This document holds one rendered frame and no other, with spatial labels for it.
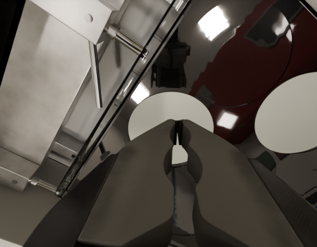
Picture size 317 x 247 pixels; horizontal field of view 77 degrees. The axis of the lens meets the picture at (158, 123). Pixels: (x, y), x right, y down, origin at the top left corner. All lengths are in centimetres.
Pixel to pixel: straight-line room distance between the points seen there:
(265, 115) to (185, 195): 15
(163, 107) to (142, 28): 11
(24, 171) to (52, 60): 16
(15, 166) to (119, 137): 16
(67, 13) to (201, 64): 13
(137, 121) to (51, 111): 11
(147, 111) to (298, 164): 20
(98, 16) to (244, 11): 13
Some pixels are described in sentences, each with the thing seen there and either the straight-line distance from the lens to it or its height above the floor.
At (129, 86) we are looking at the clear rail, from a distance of 21.
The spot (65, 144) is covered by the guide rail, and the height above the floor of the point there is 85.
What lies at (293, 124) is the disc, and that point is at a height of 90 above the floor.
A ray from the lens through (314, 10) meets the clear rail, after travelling 24.
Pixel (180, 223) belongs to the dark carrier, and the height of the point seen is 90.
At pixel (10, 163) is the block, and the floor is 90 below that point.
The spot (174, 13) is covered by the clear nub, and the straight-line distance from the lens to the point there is 20.
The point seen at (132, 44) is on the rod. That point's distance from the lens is 21.
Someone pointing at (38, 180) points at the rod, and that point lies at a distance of 35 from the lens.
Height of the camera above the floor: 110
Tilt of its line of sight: 61 degrees down
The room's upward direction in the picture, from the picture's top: 176 degrees counter-clockwise
